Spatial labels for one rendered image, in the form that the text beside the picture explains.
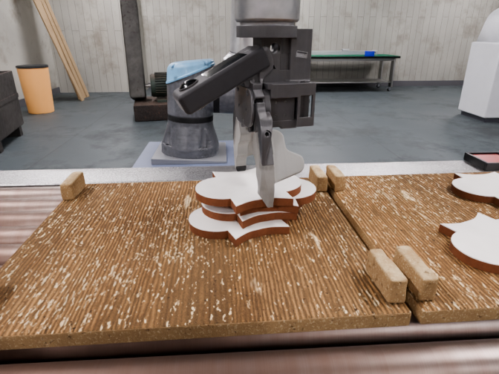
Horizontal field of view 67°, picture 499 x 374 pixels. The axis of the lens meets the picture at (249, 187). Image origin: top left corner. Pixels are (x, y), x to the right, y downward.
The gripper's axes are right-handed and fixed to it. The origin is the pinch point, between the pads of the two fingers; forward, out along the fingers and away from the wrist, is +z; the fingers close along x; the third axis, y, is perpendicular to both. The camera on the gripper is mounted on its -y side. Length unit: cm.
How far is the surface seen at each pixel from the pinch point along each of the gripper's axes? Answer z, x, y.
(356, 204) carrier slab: 4.2, -1.5, 16.1
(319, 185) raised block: 2.9, 4.2, 13.0
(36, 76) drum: 41, 615, -136
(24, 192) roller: 6.2, 24.1, -32.9
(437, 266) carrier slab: 4.2, -18.2, 15.5
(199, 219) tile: 3.1, -1.4, -7.2
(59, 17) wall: -48, 853, -118
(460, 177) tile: 3.2, 0.5, 37.5
